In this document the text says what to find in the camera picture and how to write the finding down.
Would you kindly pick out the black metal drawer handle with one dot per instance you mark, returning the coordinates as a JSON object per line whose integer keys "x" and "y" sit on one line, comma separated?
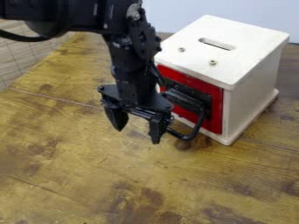
{"x": 192, "y": 100}

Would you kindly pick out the white wooden box cabinet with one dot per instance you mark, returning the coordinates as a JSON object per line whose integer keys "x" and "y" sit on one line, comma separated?
{"x": 229, "y": 60}

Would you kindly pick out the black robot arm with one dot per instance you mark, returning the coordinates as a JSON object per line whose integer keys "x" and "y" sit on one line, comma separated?
{"x": 120, "y": 21}

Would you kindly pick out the red drawer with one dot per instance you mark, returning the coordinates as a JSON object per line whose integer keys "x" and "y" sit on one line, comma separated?
{"x": 212, "y": 124}

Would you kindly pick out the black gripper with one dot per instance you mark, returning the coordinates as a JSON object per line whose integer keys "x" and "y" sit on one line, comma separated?
{"x": 133, "y": 96}

